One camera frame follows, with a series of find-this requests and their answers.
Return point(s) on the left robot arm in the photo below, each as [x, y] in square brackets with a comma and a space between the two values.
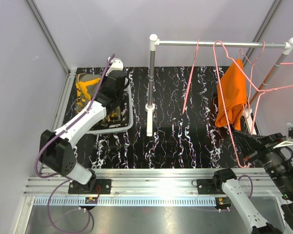
[56, 148]

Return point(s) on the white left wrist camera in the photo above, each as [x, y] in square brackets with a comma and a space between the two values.
[115, 65]

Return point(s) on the orange trousers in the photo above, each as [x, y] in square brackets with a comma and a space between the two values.
[232, 96]

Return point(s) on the camouflage yellow trousers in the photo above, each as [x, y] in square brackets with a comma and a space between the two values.
[86, 85]

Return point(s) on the white plastic basket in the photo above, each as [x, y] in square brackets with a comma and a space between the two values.
[119, 121]

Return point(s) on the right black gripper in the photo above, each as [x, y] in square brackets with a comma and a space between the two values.
[266, 142]

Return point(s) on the silver clothes rack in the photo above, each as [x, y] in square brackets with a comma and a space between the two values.
[154, 42]

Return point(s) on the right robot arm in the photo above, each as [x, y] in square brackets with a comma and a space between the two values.
[226, 181]

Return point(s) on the pink hanger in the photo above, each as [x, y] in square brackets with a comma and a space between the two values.
[219, 77]
[190, 78]
[252, 63]

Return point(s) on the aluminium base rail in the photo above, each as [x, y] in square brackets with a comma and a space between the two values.
[128, 187]

